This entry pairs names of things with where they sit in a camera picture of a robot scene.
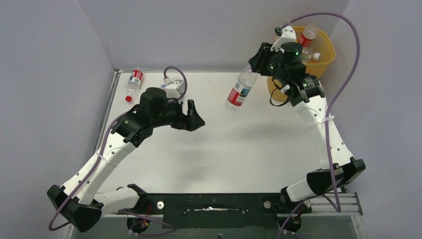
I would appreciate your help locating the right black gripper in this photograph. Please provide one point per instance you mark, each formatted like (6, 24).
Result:
(261, 60)

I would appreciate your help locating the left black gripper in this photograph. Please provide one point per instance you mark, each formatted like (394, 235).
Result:
(190, 122)

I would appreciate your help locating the red label bottle red cap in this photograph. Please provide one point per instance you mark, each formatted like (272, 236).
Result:
(309, 33)

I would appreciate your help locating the clear bottle red label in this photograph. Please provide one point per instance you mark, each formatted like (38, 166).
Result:
(133, 85)

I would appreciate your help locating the clear unlabelled bottle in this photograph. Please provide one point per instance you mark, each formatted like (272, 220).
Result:
(308, 54)

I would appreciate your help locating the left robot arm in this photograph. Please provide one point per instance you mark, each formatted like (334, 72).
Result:
(78, 200)

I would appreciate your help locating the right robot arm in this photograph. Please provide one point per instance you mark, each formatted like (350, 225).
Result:
(338, 166)

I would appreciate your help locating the yellow plastic waste bin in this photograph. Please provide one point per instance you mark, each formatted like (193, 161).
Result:
(321, 44)

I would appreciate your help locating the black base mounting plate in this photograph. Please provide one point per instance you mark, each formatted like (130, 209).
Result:
(219, 210)

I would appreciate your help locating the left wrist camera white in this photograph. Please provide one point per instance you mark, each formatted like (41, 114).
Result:
(174, 87)

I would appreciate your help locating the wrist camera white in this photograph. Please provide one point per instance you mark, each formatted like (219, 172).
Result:
(174, 87)
(284, 34)

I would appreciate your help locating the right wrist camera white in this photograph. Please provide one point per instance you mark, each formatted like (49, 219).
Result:
(284, 34)

